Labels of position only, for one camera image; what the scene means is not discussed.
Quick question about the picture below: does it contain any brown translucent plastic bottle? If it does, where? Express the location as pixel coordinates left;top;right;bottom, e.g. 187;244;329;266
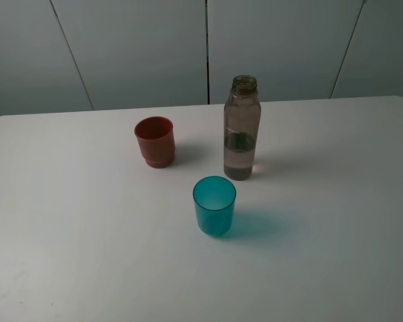
224;75;261;180

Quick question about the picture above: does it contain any red plastic cup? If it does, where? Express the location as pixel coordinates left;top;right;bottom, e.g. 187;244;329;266
134;116;175;168

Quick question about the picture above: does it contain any teal translucent plastic cup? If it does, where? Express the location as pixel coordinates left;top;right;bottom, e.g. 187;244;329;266
192;176;236;237

